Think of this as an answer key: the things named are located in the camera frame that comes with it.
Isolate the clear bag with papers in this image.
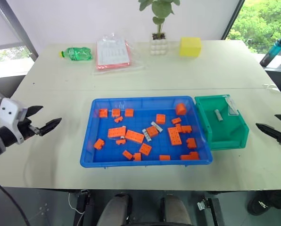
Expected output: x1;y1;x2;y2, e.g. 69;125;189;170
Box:
91;33;146;76

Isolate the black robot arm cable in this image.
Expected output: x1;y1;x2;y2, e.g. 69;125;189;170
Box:
0;178;31;226

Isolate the blue plastic tray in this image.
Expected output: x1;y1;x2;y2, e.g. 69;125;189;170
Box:
80;95;214;169

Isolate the crushed green plastic bottle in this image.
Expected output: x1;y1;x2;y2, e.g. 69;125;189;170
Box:
58;47;93;62

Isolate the blue water bottle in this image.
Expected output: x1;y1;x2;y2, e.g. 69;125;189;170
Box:
259;37;281;68

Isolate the L-shaped orange block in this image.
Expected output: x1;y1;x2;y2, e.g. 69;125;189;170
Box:
180;151;200;161

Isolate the thin white cable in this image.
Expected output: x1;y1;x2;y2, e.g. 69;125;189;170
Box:
68;192;85;215

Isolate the green plastic bin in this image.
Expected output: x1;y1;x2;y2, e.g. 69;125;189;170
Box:
194;94;250;151

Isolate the black table leg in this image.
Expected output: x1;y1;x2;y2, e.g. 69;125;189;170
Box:
74;189;92;214
196;197;224;226

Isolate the green potted plant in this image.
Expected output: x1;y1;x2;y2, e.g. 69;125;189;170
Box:
138;0;181;40

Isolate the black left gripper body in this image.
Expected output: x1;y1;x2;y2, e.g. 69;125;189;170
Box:
17;117;41;141

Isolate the grey rounded shape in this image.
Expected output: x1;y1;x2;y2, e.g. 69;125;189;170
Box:
96;192;133;226
158;194;192;226

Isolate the rounded orange block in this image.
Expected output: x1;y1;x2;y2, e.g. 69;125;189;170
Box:
175;103;187;116

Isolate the yellow cube box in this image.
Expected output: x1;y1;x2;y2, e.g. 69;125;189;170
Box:
179;36;202;58

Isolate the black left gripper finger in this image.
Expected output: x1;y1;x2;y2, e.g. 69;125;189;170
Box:
26;105;44;117
37;117;63;137

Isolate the white bubble plant pot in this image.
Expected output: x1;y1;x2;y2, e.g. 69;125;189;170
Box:
149;32;168;57

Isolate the black shoe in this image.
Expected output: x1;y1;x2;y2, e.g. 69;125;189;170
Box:
247;190;281;216

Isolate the clear label holder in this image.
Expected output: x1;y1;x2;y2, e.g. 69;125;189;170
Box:
226;97;240;116

